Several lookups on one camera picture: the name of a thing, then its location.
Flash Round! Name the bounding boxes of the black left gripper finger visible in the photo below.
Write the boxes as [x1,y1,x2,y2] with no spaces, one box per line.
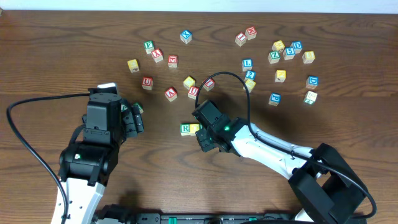
[122,108,137,138]
[131,105,144,133]

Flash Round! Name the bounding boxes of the yellow O block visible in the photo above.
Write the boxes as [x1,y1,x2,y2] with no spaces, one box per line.
[190,123,200,136]

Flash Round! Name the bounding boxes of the green R block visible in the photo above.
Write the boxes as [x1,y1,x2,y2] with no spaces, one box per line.
[180,123,190,136]

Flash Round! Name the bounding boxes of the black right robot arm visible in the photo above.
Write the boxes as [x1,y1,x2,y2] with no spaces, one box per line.
[196,114,377,223]

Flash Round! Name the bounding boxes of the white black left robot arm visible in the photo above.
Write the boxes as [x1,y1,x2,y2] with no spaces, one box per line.
[52,97,144,223]

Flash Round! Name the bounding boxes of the green N block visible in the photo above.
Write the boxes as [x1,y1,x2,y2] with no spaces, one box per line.
[133,103,144,114]

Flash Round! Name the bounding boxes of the red U block left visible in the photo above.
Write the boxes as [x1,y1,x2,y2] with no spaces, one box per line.
[141,77,154,90]

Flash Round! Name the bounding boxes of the red u block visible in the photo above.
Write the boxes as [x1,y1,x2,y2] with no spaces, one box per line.
[187,86,199,100]
[141,77,154,90]

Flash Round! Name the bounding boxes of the yellow block far left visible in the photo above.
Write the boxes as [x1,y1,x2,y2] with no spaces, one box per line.
[127,59,140,73]

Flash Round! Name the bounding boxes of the red A block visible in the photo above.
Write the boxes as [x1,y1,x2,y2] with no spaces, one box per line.
[165,87,178,101]

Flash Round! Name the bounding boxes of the red X block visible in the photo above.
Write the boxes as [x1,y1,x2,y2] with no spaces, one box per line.
[151,49,164,63]

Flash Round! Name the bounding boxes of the red i block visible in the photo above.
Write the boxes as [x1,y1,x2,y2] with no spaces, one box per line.
[235,32,247,47]
[203,78,215,91]

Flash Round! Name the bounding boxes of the green F block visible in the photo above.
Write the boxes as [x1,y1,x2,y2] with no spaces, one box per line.
[144,40,155,54]

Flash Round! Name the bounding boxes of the red E block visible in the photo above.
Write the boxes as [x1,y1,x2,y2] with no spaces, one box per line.
[168,55,178,68]

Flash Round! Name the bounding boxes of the yellow block by 2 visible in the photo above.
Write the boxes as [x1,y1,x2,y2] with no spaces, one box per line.
[244,79,256,92]

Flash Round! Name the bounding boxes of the blue P block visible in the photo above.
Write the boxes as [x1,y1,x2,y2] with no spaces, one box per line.
[269,93,281,106]

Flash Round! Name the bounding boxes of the blue 2 block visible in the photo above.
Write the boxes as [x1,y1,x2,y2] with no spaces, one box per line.
[244,70,256,82]

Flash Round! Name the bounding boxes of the blue L block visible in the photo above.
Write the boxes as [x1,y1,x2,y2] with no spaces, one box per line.
[242,58,253,72]

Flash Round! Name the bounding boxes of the blue X block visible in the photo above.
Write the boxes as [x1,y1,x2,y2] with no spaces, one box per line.
[180,30,192,44]

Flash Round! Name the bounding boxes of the yellow hammer block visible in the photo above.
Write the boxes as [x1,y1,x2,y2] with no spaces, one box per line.
[275,70,287,83]

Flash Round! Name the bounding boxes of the green Z block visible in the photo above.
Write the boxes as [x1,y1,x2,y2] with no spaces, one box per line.
[268,51,280,64]

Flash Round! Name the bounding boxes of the red I block far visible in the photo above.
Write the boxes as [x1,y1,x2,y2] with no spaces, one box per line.
[235,32,247,47]

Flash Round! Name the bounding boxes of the green 7 block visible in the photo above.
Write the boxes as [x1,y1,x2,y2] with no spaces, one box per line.
[303,91,318,105]

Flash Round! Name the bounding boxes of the red block far right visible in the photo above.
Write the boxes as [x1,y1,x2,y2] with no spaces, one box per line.
[245,26,257,40]

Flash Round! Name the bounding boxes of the yellow block by Z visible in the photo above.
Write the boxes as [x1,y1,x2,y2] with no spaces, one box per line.
[272,40,285,53]

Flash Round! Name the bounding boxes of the blue 5 block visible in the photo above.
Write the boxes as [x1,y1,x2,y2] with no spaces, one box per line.
[283,47,295,60]

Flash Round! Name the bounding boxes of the blue D block near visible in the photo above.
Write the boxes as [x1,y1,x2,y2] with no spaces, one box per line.
[305,75,319,90]

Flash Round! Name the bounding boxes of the blue d block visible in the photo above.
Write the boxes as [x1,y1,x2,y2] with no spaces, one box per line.
[290,41,303,54]
[305,75,319,90]

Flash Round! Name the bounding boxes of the blue D block far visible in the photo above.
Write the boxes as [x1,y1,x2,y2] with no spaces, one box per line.
[290,41,303,54]

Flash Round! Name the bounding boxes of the yellow B-side block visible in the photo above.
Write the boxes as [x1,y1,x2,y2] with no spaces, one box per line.
[302,51,315,64]

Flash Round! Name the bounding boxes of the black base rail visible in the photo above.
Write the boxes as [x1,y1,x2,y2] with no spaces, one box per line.
[91,204,311,224]

